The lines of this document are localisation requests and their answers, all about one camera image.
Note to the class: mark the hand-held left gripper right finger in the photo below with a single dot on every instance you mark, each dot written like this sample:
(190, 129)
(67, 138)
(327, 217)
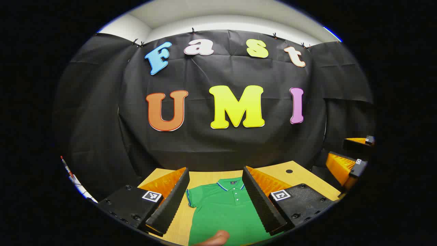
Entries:
(261, 205)

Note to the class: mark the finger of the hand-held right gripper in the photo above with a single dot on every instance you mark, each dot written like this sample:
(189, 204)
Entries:
(358, 169)
(351, 147)

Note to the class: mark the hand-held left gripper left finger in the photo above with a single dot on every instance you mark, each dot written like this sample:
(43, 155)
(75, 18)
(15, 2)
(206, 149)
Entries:
(170, 205)

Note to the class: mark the green T-shirt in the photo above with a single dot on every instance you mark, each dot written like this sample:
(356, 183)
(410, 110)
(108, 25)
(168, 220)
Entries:
(222, 212)

